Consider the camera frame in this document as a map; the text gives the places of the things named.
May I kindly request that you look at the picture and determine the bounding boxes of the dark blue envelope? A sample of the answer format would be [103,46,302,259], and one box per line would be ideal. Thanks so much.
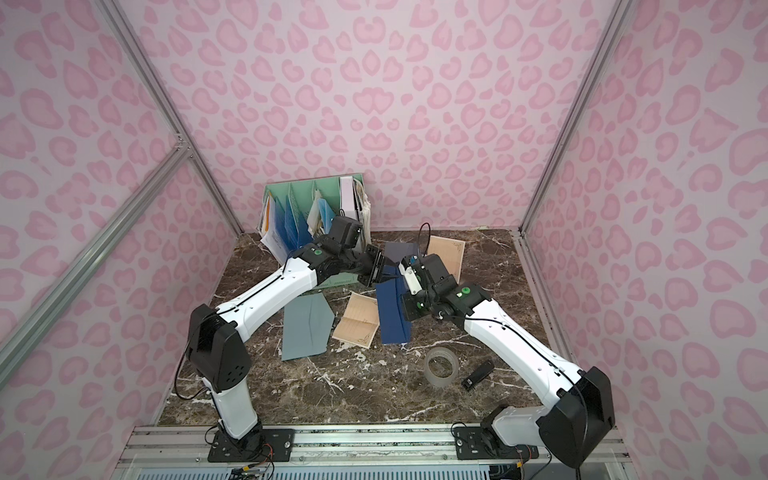
[376,266,411,345]

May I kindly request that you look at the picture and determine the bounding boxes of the grey envelope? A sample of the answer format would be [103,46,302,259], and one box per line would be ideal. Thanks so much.
[384,242,419,266]

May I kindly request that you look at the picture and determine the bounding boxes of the cream letter paper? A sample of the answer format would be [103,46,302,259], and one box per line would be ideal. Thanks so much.
[427,236,466,282]
[332,293,379,348]

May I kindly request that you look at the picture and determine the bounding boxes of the light teal envelope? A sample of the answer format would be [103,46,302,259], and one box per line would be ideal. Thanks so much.
[281,293,335,361]

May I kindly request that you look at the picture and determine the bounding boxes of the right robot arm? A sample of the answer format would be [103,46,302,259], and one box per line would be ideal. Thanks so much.
[398,254,615,469]

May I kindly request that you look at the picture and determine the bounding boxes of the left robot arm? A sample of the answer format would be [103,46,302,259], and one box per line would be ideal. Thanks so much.
[183,215,385,443]

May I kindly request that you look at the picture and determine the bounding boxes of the clear tape roll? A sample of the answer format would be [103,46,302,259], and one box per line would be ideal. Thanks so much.
[423,347,460,388]

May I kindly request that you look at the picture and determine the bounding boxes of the stack of loose papers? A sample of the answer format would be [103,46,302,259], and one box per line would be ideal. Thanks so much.
[353,178,371,250]

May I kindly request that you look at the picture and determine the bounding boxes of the blue folder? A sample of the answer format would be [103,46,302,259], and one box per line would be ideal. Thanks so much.
[317,198,335,234]

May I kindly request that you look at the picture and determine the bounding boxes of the white binder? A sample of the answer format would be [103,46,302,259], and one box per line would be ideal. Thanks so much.
[339,176,361,220]

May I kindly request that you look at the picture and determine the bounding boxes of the small black clip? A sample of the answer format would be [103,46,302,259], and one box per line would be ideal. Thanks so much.
[461,360,495,392]

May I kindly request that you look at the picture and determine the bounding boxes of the green file organizer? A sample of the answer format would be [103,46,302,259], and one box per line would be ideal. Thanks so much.
[263,176,365,294]

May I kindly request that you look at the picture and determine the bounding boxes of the white document papers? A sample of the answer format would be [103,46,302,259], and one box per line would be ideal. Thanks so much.
[260,193,298,265]

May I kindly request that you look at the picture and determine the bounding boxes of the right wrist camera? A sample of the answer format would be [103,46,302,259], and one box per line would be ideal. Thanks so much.
[398,256,423,296]

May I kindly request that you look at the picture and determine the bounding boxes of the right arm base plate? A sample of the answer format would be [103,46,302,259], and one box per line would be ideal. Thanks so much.
[450,422,539,463]

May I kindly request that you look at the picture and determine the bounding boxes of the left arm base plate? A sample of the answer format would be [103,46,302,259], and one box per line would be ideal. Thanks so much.
[207,427,296,464]

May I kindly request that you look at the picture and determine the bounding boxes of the aluminium front rail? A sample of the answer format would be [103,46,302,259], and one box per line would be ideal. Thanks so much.
[116,419,631,469]

